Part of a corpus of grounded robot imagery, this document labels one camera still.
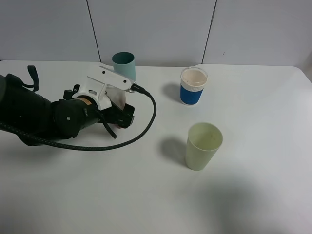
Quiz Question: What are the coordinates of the clear drink bottle pink label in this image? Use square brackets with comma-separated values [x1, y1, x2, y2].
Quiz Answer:
[106, 85, 126, 120]

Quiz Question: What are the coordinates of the teal plastic cup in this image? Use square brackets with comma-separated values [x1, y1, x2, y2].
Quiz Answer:
[112, 52, 136, 81]

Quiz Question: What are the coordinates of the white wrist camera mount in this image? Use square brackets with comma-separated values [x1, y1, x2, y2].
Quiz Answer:
[73, 65, 135, 111]

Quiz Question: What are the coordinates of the light green plastic cup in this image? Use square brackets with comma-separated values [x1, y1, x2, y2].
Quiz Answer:
[185, 122, 223, 171]

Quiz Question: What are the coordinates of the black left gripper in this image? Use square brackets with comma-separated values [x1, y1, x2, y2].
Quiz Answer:
[51, 84, 135, 139]

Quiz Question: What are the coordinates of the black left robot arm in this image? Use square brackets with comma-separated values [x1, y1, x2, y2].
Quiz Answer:
[0, 65, 135, 141]

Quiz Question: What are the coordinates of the black braided cable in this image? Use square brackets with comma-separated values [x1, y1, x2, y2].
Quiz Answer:
[0, 84, 157, 152]

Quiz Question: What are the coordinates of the blue white paper cup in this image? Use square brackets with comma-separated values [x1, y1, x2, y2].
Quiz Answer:
[180, 67, 208, 106]

